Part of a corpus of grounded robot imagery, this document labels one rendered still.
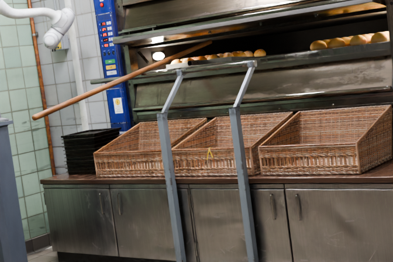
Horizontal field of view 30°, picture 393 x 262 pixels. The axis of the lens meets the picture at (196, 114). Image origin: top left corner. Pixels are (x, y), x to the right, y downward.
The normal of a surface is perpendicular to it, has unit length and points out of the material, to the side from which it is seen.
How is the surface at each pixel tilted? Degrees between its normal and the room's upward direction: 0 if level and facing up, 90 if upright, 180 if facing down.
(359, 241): 87
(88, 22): 90
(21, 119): 90
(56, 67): 90
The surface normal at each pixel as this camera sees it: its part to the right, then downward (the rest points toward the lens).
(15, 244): 0.84, -0.07
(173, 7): -0.61, -0.21
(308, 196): -0.59, 0.14
